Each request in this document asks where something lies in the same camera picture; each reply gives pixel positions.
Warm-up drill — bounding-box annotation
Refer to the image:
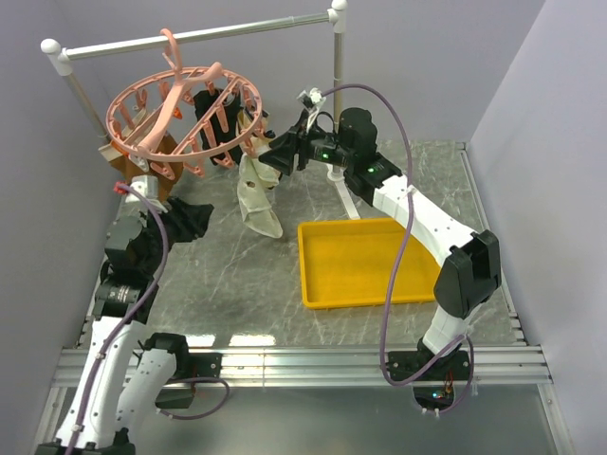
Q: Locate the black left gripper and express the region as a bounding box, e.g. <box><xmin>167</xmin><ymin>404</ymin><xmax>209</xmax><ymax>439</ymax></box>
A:
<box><xmin>139</xmin><ymin>194</ymin><xmax>213</xmax><ymax>275</ymax></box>

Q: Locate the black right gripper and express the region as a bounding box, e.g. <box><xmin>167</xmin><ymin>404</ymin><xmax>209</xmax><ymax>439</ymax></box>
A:
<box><xmin>259</xmin><ymin>110</ymin><xmax>355</xmax><ymax>176</ymax></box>

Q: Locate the pale green white underwear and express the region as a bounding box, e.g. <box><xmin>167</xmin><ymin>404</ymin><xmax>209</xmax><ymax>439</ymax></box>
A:
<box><xmin>237</xmin><ymin>155</ymin><xmax>283</xmax><ymax>239</ymax></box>

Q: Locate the pink round clip hanger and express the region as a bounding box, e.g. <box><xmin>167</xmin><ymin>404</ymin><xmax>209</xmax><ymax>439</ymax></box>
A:
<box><xmin>105</xmin><ymin>28</ymin><xmax>264</xmax><ymax>176</ymax></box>

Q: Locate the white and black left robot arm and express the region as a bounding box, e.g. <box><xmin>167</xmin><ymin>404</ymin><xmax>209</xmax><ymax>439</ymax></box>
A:
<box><xmin>36</xmin><ymin>197</ymin><xmax>213</xmax><ymax>454</ymax></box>

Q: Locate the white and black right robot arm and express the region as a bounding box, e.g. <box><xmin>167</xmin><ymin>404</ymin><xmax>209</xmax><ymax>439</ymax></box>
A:
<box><xmin>260</xmin><ymin>108</ymin><xmax>502</xmax><ymax>379</ymax></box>

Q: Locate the beige hanging garment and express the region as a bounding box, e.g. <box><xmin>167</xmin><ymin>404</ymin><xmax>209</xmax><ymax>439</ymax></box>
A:
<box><xmin>236</xmin><ymin>108</ymin><xmax>276</xmax><ymax>158</ymax></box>

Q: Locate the black hanging garment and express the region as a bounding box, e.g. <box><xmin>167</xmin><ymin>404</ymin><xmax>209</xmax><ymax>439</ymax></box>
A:
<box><xmin>193</xmin><ymin>88</ymin><xmax>243</xmax><ymax>167</ymax></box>

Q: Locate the brown hanging garment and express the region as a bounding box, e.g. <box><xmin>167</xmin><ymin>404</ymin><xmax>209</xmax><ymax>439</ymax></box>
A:
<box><xmin>99</xmin><ymin>143</ymin><xmax>184</xmax><ymax>202</ymax></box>

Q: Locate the yellow plastic tray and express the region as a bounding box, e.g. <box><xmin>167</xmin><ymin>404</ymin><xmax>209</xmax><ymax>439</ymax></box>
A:
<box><xmin>298</xmin><ymin>218</ymin><xmax>439</xmax><ymax>310</ymax></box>

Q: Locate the silver white clothes rack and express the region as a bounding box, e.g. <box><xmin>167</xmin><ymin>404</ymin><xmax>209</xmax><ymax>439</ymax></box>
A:
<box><xmin>39</xmin><ymin>0</ymin><xmax>362</xmax><ymax>224</ymax></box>

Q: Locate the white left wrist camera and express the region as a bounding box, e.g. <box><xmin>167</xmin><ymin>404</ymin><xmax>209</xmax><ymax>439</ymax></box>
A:
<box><xmin>114</xmin><ymin>174</ymin><xmax>168</xmax><ymax>213</ymax></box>

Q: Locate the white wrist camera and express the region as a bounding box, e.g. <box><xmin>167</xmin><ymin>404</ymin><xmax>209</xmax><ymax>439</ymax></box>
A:
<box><xmin>297</xmin><ymin>87</ymin><xmax>326</xmax><ymax>131</ymax></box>
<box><xmin>114</xmin><ymin>174</ymin><xmax>168</xmax><ymax>213</ymax></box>

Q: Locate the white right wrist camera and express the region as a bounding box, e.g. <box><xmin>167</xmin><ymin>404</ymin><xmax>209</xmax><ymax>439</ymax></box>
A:
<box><xmin>297</xmin><ymin>87</ymin><xmax>326</xmax><ymax>131</ymax></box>

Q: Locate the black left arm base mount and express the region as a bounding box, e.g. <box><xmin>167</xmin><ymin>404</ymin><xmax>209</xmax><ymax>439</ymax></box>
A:
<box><xmin>124</xmin><ymin>351</ymin><xmax>224</xmax><ymax>411</ymax></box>

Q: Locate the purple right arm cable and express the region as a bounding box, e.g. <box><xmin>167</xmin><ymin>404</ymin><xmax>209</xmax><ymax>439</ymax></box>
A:
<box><xmin>320</xmin><ymin>83</ymin><xmax>474</xmax><ymax>416</ymax></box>

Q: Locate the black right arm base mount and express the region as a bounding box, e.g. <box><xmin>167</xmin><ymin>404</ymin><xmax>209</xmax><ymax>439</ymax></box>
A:
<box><xmin>385</xmin><ymin>347</ymin><xmax>475</xmax><ymax>417</ymax></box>

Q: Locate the aluminium rail frame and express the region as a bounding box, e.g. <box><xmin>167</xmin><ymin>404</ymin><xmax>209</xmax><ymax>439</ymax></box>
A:
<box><xmin>28</xmin><ymin>141</ymin><xmax>578</xmax><ymax>455</ymax></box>

